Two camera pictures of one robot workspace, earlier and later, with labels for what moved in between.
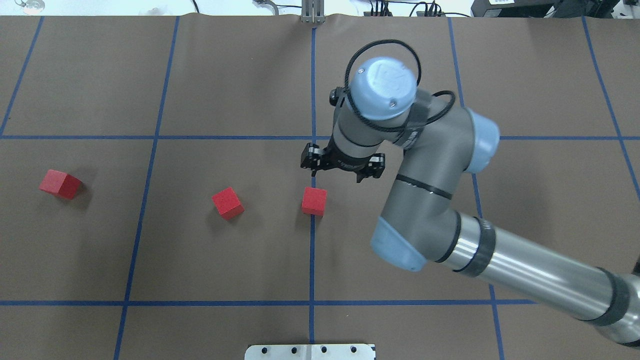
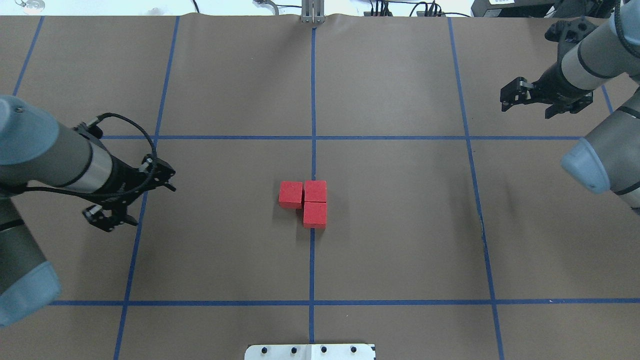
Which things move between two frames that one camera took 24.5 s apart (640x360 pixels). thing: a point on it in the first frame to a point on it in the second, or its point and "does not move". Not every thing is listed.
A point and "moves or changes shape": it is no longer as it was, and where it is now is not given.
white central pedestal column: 310,352 does not move
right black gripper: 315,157 to 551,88
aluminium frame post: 313,11 does not move
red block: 61,184 moves or changes shape
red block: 314,201 moves or changes shape
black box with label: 514,8 does not move
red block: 227,204 to 315,215
